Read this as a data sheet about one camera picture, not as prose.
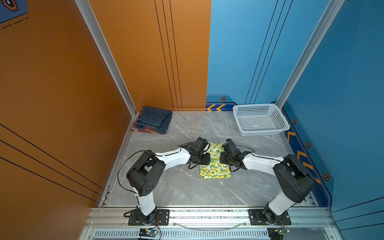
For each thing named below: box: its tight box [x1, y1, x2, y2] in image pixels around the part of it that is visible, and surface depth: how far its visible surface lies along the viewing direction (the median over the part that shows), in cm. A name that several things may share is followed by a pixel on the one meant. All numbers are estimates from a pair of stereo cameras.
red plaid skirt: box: [130, 123, 161, 134], surface depth 108 cm
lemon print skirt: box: [200, 142, 232, 179], surface depth 89 cm
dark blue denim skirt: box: [135, 106, 173, 135], surface depth 106 cm
